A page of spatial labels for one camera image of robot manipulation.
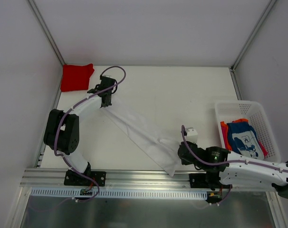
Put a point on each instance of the aluminium mounting rail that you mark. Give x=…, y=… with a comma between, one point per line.
x=115, y=179

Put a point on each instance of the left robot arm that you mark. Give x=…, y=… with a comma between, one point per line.
x=63, y=126

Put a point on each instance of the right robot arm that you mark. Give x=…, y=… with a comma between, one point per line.
x=223, y=168

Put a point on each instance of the red folded t-shirt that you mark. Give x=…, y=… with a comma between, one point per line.
x=76, y=78

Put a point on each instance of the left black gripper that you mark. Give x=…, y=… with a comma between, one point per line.
x=106, y=100

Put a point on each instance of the white plastic laundry basket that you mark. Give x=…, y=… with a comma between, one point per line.
x=229, y=111

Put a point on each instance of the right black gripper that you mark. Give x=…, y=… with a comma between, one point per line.
x=182, y=155

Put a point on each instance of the blue printed t-shirt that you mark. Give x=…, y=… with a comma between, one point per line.
x=237, y=128

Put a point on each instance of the white t-shirt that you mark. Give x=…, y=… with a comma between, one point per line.
x=150, y=138

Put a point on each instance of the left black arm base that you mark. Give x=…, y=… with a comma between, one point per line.
x=74, y=179

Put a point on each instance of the white slotted cable duct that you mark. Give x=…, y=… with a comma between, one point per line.
x=120, y=193

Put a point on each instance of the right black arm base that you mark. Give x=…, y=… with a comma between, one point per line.
x=206, y=181

